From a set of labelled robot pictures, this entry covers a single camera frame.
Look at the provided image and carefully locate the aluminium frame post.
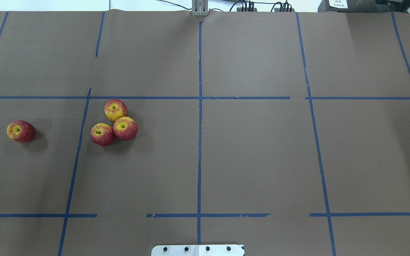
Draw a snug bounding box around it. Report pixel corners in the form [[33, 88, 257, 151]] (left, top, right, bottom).
[[191, 0, 209, 16]]

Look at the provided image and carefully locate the lone red yellow apple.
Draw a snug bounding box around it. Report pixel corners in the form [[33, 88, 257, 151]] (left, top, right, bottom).
[[6, 120, 36, 143]]

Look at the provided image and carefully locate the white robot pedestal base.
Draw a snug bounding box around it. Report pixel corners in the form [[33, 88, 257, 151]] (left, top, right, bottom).
[[151, 244, 245, 256]]

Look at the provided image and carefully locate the red yellow apple front-left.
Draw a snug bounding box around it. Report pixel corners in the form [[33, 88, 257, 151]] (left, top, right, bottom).
[[90, 123, 116, 147]]

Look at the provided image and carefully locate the red yellow apple front-right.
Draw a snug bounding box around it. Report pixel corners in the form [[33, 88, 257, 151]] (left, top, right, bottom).
[[112, 117, 138, 140]]

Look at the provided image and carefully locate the red yellow apple back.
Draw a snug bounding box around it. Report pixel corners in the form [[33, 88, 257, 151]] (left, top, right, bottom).
[[104, 98, 128, 123]]

